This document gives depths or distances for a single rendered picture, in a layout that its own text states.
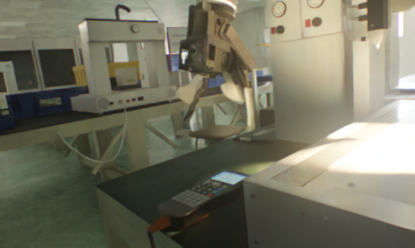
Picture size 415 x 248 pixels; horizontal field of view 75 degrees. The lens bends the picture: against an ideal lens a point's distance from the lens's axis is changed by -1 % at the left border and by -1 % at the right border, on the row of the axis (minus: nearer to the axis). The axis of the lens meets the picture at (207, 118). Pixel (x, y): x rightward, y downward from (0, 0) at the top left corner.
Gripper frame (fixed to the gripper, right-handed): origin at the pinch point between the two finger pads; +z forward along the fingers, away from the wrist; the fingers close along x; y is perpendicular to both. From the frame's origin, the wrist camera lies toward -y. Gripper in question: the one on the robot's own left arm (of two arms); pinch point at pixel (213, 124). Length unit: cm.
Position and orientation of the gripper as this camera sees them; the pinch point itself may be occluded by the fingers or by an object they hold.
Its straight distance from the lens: 51.2
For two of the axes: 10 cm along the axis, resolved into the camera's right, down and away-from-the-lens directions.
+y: -6.9, -0.6, -7.2
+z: -0.8, 10.0, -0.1
